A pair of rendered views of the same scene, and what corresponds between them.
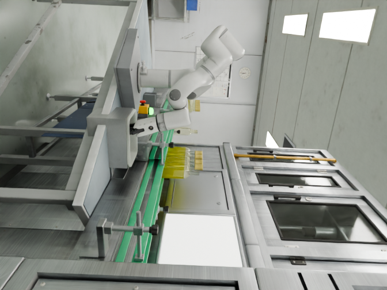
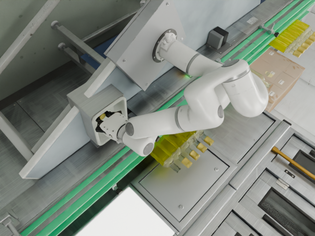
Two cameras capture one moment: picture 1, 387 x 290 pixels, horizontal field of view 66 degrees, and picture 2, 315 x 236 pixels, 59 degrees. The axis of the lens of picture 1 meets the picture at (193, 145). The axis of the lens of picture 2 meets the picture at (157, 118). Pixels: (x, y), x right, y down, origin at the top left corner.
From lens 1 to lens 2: 1.04 m
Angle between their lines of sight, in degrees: 45
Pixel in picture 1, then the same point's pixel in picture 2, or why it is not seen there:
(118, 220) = (49, 197)
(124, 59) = (120, 45)
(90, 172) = (42, 153)
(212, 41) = (192, 96)
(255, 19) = not seen: outside the picture
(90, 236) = (22, 201)
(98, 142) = (63, 127)
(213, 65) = (186, 121)
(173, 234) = (112, 213)
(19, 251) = not seen: hidden behind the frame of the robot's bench
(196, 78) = (157, 126)
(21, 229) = (40, 130)
